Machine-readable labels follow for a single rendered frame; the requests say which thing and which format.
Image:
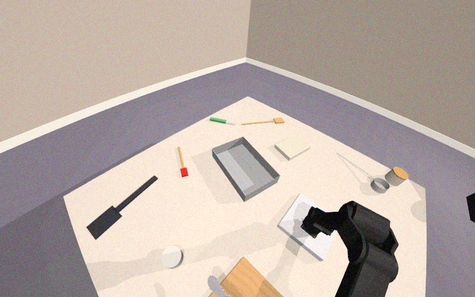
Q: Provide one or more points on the red block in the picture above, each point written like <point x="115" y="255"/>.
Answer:
<point x="184" y="172"/>

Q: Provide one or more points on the cream flat square slab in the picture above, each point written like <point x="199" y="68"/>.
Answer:
<point x="292" y="147"/>

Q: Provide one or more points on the cream jar with wooden lid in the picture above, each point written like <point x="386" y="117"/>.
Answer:
<point x="396" y="176"/>

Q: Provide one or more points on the wooden board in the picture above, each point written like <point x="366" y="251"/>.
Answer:
<point x="245" y="281"/>

